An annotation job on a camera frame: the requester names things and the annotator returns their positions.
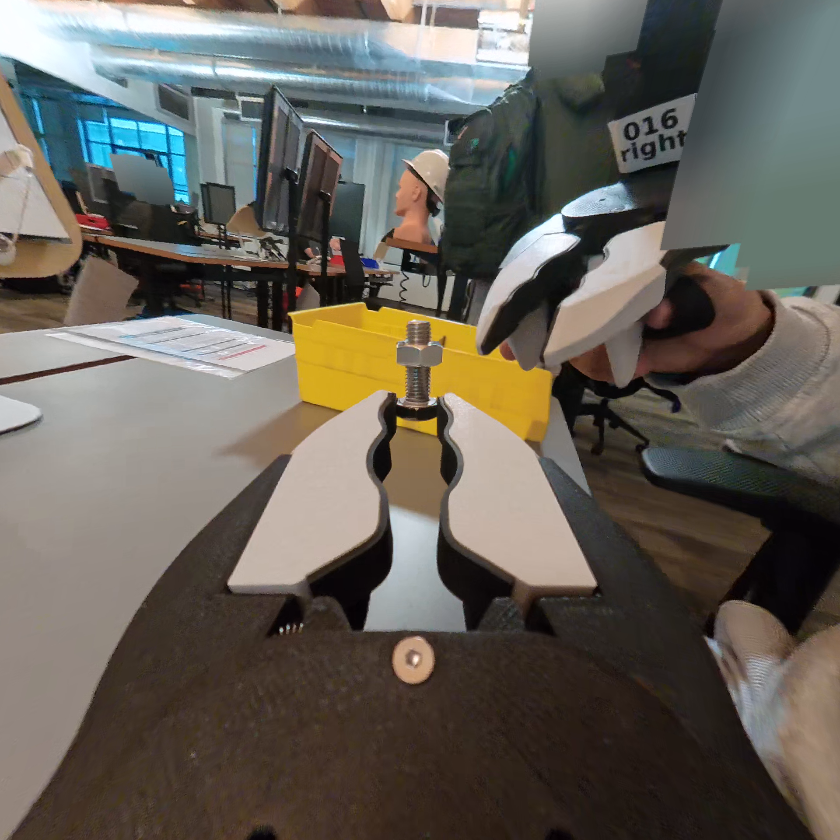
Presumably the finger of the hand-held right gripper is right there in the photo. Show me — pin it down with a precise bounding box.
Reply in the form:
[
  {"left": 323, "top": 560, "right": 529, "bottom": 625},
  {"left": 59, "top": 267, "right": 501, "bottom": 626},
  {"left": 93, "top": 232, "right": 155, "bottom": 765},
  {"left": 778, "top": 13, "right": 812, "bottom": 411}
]
[
  {"left": 476, "top": 223, "right": 598, "bottom": 371},
  {"left": 543, "top": 222, "right": 669, "bottom": 388}
]

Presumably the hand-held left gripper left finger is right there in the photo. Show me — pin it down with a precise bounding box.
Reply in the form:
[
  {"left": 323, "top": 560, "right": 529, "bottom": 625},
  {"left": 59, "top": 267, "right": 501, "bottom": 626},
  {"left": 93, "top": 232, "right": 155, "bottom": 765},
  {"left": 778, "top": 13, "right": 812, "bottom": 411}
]
[{"left": 226, "top": 390, "right": 396, "bottom": 599}]

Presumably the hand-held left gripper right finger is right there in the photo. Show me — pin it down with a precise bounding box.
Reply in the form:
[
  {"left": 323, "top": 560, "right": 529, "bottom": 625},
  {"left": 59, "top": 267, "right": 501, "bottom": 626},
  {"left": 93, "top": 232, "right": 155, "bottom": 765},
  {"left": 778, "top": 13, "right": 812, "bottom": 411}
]
[{"left": 437, "top": 392, "right": 599, "bottom": 614}]

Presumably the steel hex bolt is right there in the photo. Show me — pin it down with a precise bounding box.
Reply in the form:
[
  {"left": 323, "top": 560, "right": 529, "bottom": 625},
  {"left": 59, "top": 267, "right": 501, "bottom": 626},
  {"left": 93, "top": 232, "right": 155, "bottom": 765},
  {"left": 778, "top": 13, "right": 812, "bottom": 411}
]
[{"left": 398, "top": 319, "right": 437, "bottom": 414}]

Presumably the person's right forearm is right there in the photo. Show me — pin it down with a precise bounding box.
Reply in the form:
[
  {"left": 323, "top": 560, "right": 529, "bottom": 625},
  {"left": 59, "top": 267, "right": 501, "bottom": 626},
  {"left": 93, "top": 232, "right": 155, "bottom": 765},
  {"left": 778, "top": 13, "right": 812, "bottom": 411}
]
[{"left": 669, "top": 285, "right": 840, "bottom": 490}]

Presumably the wooden standing desk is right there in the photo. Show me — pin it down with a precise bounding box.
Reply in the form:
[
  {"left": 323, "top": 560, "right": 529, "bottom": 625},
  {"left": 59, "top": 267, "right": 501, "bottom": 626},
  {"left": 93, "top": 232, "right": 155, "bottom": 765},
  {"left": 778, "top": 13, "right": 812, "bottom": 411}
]
[{"left": 384, "top": 236, "right": 442, "bottom": 309}]

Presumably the grey desk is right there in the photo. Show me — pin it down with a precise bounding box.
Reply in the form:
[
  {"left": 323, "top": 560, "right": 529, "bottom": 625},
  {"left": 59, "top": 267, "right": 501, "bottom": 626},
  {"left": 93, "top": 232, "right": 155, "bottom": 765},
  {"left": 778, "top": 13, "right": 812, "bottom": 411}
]
[{"left": 0, "top": 314, "right": 592, "bottom": 837}]

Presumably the long wooden office desk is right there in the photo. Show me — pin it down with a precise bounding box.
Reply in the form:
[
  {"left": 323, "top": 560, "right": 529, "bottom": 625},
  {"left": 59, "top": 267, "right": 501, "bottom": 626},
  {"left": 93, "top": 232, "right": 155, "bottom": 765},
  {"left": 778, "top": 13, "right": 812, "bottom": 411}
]
[{"left": 82, "top": 230, "right": 401, "bottom": 329}]

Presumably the person's right hand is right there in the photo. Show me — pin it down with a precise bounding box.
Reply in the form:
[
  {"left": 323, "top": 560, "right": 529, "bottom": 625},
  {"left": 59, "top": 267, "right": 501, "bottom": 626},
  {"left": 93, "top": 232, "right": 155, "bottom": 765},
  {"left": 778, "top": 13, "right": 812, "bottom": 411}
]
[{"left": 499, "top": 259, "right": 778, "bottom": 389}]

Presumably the dark green jacket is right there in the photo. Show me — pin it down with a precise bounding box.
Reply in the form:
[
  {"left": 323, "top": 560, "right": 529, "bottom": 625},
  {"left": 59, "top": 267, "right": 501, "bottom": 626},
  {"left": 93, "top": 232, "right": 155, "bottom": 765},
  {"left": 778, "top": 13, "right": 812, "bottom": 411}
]
[{"left": 438, "top": 69, "right": 608, "bottom": 280}]

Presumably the black chair wheel base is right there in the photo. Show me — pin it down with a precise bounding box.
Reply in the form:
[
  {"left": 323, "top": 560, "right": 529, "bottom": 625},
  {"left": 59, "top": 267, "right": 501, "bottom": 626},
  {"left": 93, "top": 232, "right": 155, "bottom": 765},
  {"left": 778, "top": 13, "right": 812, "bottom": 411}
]
[{"left": 570, "top": 381, "right": 680, "bottom": 455}]

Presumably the yellow plastic bin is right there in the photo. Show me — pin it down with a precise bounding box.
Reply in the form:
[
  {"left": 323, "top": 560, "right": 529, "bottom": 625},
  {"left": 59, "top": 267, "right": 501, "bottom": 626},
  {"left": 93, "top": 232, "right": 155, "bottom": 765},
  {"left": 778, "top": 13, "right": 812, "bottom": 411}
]
[{"left": 289, "top": 302, "right": 553, "bottom": 442}]

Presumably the white hard hat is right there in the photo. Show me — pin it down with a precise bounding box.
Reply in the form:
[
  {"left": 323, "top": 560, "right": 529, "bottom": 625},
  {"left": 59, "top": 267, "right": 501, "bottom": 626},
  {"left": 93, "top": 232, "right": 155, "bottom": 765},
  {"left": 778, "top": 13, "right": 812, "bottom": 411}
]
[{"left": 402, "top": 150, "right": 451, "bottom": 204}]

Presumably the black office chair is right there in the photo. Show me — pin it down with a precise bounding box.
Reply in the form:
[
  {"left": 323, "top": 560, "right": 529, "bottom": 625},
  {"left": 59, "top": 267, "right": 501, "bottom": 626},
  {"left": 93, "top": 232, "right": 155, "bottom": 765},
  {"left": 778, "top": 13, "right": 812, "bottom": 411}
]
[{"left": 341, "top": 239, "right": 395, "bottom": 309}]

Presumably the black desktop monitor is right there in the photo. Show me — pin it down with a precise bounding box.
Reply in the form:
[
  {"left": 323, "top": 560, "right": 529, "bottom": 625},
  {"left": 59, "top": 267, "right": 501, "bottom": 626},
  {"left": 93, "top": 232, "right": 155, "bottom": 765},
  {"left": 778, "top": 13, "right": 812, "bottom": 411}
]
[{"left": 328, "top": 181, "right": 366, "bottom": 245}]

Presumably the laminated instruction sheet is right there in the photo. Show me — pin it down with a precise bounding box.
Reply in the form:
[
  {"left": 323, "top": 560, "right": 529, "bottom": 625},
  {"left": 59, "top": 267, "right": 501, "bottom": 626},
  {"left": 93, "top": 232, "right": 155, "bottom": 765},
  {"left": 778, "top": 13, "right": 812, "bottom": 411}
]
[{"left": 47, "top": 316, "right": 296, "bottom": 380}]

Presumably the black mesh chair armrest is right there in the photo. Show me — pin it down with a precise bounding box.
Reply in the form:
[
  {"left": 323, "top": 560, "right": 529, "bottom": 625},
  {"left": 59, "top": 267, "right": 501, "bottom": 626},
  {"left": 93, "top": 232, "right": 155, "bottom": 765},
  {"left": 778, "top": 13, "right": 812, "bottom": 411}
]
[{"left": 640, "top": 445, "right": 840, "bottom": 634}]

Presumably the large black monitor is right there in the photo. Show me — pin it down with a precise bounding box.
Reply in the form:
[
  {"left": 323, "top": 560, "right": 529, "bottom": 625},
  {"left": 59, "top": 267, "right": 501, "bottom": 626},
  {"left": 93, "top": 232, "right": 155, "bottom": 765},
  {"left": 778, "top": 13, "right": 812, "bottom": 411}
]
[
  {"left": 256, "top": 85, "right": 306, "bottom": 234},
  {"left": 298, "top": 130, "right": 343, "bottom": 244}
]

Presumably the grey cardboard sheet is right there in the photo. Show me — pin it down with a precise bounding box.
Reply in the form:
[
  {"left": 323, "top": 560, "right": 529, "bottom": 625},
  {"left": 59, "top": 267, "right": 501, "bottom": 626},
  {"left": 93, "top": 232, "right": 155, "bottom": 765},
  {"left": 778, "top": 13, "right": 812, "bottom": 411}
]
[{"left": 63, "top": 255, "right": 140, "bottom": 327}]

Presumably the small black monitor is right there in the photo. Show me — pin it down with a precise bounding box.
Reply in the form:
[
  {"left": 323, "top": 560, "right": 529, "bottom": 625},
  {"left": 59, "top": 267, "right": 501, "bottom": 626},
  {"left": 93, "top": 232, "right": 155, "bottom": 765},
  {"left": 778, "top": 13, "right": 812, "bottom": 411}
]
[{"left": 200, "top": 182, "right": 237, "bottom": 227}]

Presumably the white monitor stand base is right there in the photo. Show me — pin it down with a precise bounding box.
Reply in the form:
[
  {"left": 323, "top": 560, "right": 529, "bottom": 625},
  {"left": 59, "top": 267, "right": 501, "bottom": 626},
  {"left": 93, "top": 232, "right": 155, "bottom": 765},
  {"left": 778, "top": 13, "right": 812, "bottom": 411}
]
[{"left": 0, "top": 394, "right": 43, "bottom": 435}]

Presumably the person's grey sweatshirt torso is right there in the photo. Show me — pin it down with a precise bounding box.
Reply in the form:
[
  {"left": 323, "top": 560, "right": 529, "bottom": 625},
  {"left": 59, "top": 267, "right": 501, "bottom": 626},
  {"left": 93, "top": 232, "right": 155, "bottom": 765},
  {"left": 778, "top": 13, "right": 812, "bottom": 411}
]
[{"left": 705, "top": 600, "right": 840, "bottom": 840}]

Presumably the large office window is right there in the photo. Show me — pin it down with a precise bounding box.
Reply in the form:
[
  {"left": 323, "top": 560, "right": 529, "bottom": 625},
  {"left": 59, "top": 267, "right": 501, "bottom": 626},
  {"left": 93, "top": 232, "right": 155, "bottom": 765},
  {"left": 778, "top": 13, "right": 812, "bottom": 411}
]
[{"left": 20, "top": 92, "right": 193, "bottom": 206}]

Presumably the cardboard panel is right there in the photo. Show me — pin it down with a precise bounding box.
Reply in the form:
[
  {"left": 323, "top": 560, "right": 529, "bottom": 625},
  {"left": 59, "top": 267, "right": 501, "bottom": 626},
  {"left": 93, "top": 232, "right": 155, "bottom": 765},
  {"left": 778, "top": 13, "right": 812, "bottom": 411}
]
[{"left": 0, "top": 69, "right": 84, "bottom": 282}]

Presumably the silver ventilation duct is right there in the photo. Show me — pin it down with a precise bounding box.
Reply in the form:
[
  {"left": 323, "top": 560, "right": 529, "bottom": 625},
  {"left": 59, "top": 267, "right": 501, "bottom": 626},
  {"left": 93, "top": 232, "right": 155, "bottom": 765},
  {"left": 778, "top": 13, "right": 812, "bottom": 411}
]
[{"left": 0, "top": 0, "right": 532, "bottom": 129}]

